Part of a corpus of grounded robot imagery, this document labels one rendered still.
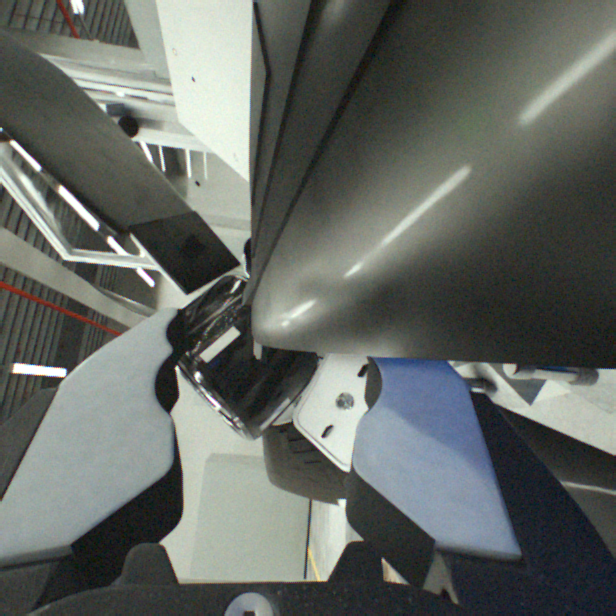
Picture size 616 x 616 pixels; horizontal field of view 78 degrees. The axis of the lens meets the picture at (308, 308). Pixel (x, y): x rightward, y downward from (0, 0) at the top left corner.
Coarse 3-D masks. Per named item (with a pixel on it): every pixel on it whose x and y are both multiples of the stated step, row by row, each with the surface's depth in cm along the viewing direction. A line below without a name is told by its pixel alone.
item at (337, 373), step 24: (336, 360) 29; (360, 360) 28; (312, 384) 30; (336, 384) 29; (360, 384) 28; (312, 408) 30; (336, 408) 29; (360, 408) 28; (312, 432) 30; (336, 432) 29; (336, 456) 29
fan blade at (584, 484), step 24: (504, 408) 23; (528, 432) 22; (552, 432) 21; (552, 456) 21; (576, 456) 20; (600, 456) 20; (576, 480) 20; (600, 480) 20; (600, 504) 20; (600, 528) 20
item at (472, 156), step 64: (256, 0) 9; (320, 0) 6; (384, 0) 4; (448, 0) 4; (512, 0) 3; (576, 0) 3; (256, 64) 10; (320, 64) 6; (384, 64) 5; (448, 64) 4; (512, 64) 3; (576, 64) 3; (256, 128) 10; (320, 128) 6; (384, 128) 5; (448, 128) 4; (512, 128) 3; (576, 128) 3; (256, 192) 12; (320, 192) 7; (384, 192) 5; (448, 192) 4; (512, 192) 3; (576, 192) 3; (256, 256) 15; (320, 256) 8; (384, 256) 5; (448, 256) 4; (512, 256) 4; (576, 256) 3; (256, 320) 17; (320, 320) 8; (384, 320) 6; (448, 320) 5; (512, 320) 4; (576, 320) 3
